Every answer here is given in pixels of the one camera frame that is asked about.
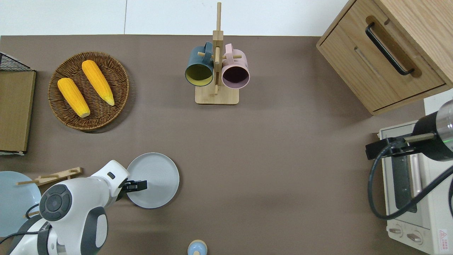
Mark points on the short yellow corn cob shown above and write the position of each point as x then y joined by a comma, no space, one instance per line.
73,97

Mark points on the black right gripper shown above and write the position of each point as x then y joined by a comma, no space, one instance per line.
394,148

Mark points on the round wicker basket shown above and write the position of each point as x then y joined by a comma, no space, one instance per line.
116,85

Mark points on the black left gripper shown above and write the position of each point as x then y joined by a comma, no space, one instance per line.
122,189

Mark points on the wooden plate rack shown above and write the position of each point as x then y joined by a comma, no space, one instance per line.
60,175

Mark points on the long yellow corn cob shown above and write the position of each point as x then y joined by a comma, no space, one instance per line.
98,82

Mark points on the cream toaster oven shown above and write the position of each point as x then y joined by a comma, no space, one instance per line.
433,216

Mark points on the wooden drawer cabinet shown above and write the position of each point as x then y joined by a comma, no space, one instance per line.
354,56

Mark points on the wooden mug tree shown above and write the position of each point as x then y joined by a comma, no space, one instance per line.
216,96

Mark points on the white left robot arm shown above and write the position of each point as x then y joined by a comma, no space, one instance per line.
81,198

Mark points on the light blue plate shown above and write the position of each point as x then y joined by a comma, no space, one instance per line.
14,202

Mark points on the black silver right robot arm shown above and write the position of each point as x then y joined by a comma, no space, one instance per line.
437,136

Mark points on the cream oven knob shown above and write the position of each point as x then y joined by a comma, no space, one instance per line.
414,237
395,231

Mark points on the brown wooden board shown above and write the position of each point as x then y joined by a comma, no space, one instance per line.
14,106

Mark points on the gray round plate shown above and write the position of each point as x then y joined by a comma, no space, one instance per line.
159,180

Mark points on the beige cylindrical rod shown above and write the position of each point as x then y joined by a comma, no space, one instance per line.
419,137

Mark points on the dark teal mug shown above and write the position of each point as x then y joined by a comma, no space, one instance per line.
194,60

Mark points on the pink mug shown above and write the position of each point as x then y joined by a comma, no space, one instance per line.
236,75

